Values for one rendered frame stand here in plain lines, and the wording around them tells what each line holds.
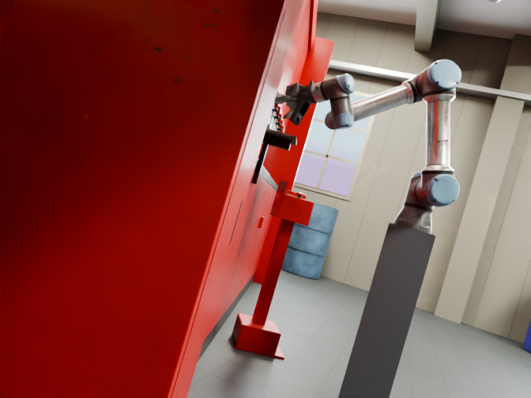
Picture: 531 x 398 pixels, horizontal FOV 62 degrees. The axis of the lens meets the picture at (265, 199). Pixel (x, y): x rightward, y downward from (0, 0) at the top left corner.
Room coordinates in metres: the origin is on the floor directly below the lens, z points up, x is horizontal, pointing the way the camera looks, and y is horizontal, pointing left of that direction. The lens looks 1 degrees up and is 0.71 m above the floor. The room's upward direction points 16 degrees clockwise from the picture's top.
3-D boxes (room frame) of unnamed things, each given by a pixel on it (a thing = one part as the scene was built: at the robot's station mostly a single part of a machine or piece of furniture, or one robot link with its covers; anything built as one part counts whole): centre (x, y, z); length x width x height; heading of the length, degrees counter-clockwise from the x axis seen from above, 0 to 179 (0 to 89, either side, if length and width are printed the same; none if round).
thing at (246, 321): (2.25, -0.17, 0.06); 0.25 x 0.20 x 0.12; 100
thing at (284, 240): (2.24, -0.14, 0.39); 0.06 x 0.06 x 0.54; 10
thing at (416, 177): (1.80, -0.61, 0.94); 0.13 x 0.12 x 0.14; 2
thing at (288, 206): (2.24, -0.14, 0.75); 0.20 x 0.16 x 0.18; 10
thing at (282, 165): (4.16, 0.21, 1.15); 0.85 x 0.25 x 2.30; 85
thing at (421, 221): (1.80, -0.61, 0.82); 0.15 x 0.15 x 0.10
